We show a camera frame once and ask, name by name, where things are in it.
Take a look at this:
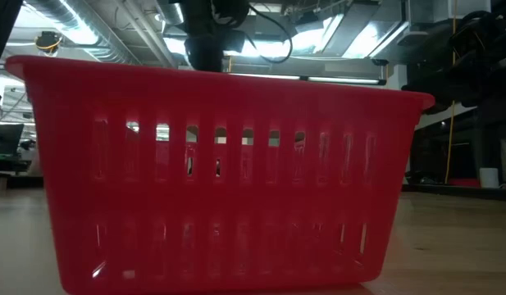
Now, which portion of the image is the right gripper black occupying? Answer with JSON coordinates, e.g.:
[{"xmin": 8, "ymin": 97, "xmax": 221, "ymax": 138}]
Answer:
[{"xmin": 401, "ymin": 77, "xmax": 457, "ymax": 116}]

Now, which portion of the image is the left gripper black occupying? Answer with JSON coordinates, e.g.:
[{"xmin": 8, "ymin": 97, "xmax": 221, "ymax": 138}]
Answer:
[{"xmin": 182, "ymin": 16, "xmax": 227, "ymax": 74}]

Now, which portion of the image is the red plastic slotted basket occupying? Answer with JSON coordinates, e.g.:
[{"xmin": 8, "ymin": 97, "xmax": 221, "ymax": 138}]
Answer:
[{"xmin": 4, "ymin": 55, "xmax": 437, "ymax": 295}]

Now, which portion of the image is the dark background equipment rack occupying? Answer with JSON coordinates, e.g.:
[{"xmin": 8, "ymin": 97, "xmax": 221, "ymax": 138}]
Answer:
[{"xmin": 408, "ymin": 96, "xmax": 506, "ymax": 188}]

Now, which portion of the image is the red background object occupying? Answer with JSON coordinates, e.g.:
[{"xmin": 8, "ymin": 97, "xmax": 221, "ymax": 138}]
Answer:
[{"xmin": 448, "ymin": 177, "xmax": 482, "ymax": 188}]

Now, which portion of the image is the white paper roll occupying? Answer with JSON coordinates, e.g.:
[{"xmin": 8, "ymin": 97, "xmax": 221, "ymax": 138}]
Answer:
[{"xmin": 479, "ymin": 166, "xmax": 500, "ymax": 189}]

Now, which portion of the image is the long ceiling light fixture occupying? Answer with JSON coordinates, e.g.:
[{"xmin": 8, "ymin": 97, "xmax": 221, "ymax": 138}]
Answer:
[{"xmin": 226, "ymin": 70, "xmax": 388, "ymax": 87}]

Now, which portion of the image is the dark computer monitor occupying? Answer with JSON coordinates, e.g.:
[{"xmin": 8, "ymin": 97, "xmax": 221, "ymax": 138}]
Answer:
[{"xmin": 0, "ymin": 122, "xmax": 26, "ymax": 161}]

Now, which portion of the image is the background work desk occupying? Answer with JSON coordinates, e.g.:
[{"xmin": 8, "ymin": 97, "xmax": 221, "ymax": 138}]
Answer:
[{"xmin": 0, "ymin": 158, "xmax": 44, "ymax": 193}]

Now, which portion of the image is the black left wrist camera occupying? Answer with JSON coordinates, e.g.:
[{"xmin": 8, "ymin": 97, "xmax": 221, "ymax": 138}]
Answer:
[{"xmin": 223, "ymin": 29, "xmax": 248, "ymax": 55}]

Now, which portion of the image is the hanging yellow cable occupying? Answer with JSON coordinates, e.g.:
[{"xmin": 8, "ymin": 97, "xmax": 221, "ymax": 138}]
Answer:
[{"xmin": 443, "ymin": 0, "xmax": 459, "ymax": 185}]

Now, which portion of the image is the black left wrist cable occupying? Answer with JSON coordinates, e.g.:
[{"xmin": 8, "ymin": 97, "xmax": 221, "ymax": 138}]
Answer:
[{"xmin": 243, "ymin": 2, "xmax": 295, "ymax": 65}]

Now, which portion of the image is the silver round ventilation duct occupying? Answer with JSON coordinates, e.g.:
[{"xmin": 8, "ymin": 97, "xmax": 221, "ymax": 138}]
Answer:
[{"xmin": 25, "ymin": 0, "xmax": 178, "ymax": 69}]

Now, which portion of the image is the black yellow cord reel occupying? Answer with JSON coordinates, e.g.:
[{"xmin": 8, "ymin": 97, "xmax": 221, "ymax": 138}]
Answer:
[{"xmin": 34, "ymin": 30, "xmax": 65, "ymax": 57}]

